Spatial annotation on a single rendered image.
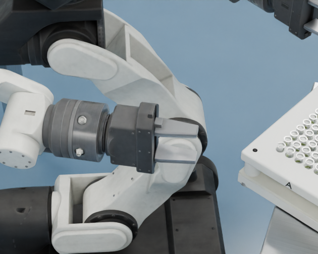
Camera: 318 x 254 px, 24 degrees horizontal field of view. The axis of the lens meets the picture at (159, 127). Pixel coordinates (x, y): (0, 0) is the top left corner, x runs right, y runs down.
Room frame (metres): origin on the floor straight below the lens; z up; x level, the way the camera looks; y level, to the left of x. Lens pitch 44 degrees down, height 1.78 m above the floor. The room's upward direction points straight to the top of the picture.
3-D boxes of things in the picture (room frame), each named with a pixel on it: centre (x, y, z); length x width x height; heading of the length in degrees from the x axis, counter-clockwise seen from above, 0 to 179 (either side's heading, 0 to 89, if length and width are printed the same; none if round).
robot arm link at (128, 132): (0.77, 0.06, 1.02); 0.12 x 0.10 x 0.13; 80
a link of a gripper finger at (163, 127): (0.76, -0.02, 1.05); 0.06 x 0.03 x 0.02; 80
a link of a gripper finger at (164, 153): (0.76, -0.02, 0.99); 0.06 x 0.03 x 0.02; 80
